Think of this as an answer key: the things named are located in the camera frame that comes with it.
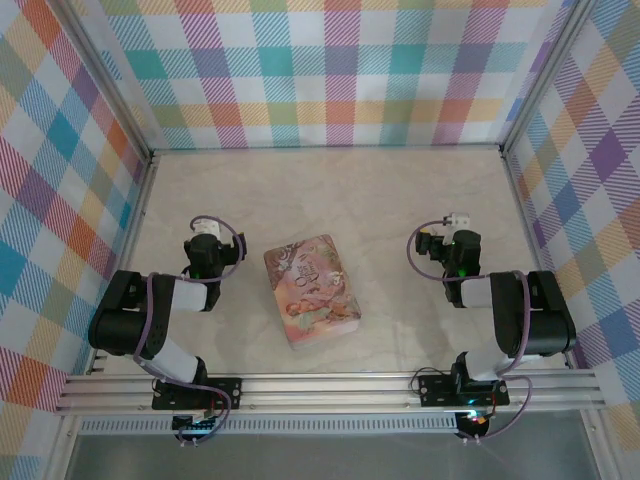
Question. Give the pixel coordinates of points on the pink illustrated storybook tin box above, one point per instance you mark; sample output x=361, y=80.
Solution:
x=312, y=292

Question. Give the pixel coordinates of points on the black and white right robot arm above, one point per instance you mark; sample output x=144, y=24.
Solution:
x=547, y=320

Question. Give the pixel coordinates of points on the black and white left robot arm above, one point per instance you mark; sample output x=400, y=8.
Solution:
x=120, y=325

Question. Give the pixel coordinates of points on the colourful plaid cloth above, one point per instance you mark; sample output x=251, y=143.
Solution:
x=325, y=147

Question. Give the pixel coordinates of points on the black controller board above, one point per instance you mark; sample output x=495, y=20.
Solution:
x=475, y=422
x=192, y=424

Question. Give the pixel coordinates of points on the grey metal sheet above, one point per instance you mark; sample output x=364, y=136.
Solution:
x=325, y=457

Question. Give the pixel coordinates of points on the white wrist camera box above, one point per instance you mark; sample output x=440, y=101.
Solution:
x=207, y=230
x=457, y=221

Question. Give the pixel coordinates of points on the aluminium frame bar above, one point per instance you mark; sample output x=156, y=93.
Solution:
x=530, y=240
x=131, y=250

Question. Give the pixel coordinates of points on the aluminium extrusion mounting rail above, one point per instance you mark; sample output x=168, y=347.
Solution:
x=325, y=390

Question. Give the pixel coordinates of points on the aluminium corner post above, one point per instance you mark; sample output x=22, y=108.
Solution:
x=107, y=82
x=545, y=75

